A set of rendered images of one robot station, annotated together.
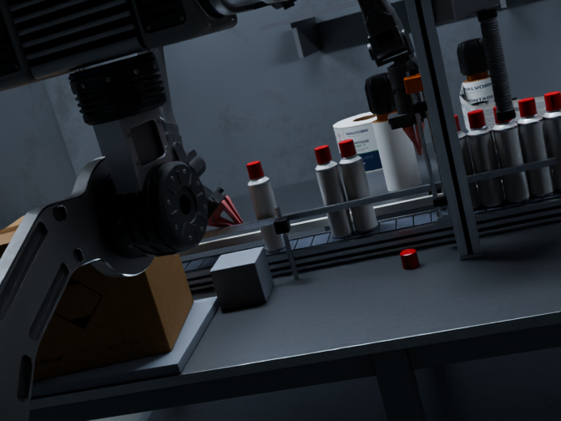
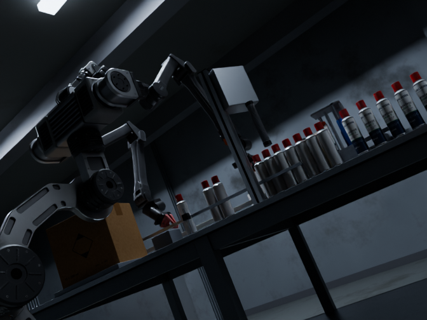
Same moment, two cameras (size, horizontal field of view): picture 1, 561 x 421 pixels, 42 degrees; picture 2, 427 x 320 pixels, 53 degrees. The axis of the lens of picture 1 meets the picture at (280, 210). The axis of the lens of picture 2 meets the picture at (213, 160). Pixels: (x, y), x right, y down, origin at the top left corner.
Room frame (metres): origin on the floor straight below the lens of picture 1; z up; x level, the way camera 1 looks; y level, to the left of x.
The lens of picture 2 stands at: (-0.38, -0.49, 0.67)
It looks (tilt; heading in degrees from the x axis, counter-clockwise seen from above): 14 degrees up; 8
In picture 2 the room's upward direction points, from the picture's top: 23 degrees counter-clockwise
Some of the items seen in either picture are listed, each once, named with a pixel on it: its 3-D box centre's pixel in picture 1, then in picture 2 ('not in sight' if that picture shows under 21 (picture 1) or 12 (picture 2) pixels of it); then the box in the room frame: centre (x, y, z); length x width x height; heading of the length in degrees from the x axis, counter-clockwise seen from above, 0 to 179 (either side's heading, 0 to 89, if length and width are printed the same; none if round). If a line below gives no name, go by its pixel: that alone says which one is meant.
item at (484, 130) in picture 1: (484, 158); (273, 171); (1.51, -0.44, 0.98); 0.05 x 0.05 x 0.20
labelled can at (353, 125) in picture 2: not in sight; (353, 131); (1.42, -0.81, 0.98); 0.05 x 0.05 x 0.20
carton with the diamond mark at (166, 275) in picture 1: (91, 279); (98, 244); (1.39, 0.39, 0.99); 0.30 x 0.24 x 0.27; 83
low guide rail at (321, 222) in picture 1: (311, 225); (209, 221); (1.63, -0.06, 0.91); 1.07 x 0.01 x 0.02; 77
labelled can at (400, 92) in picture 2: not in sight; (407, 105); (1.37, -1.03, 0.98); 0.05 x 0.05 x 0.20
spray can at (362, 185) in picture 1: (356, 185); (222, 196); (1.57, -0.18, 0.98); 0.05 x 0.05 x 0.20
